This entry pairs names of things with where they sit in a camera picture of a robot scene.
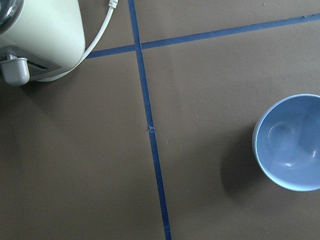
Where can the pale green toaster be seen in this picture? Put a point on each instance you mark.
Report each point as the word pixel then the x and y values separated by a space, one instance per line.
pixel 40 40

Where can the blue bowl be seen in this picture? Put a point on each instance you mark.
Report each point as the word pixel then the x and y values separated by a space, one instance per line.
pixel 286 143

